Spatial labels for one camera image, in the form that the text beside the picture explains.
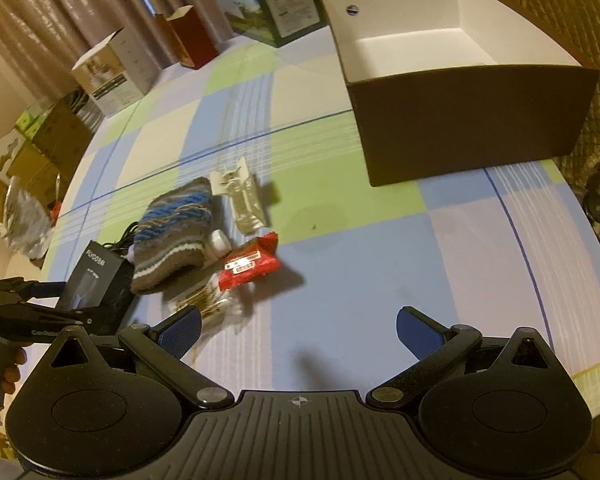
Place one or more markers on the striped knit pouch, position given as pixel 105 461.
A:
pixel 175 230

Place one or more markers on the person's left hand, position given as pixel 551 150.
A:
pixel 12 367

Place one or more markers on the clear plastic case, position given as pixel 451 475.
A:
pixel 245 200

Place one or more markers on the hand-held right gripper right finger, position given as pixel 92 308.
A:
pixel 420 331

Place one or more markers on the brown cardboard box white inside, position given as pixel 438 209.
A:
pixel 455 125

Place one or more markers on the white open product box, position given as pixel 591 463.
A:
pixel 125 70

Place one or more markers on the plaid tablecloth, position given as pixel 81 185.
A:
pixel 330 160

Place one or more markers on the beige curtain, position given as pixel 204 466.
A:
pixel 55 5

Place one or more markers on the silver foil bag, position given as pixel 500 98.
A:
pixel 25 220

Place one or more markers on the cotton swab pack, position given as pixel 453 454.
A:
pixel 205 301

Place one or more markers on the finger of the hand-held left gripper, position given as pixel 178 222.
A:
pixel 55 321
pixel 25 290

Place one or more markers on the dark red open box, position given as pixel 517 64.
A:
pixel 195 35

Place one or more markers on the small green box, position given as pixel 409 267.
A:
pixel 30 120

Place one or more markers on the small white bottle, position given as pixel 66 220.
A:
pixel 220 242

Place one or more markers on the quilted chair cover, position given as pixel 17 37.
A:
pixel 580 5

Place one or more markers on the green scenic carton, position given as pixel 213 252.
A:
pixel 285 0

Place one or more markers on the white cardboard insert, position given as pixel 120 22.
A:
pixel 10 155

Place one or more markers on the red snack packet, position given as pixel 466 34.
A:
pixel 247 262

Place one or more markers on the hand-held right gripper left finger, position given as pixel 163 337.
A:
pixel 180 329

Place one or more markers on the black product box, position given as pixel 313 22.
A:
pixel 100 275

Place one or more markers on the plain cardboard box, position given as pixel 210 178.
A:
pixel 40 175

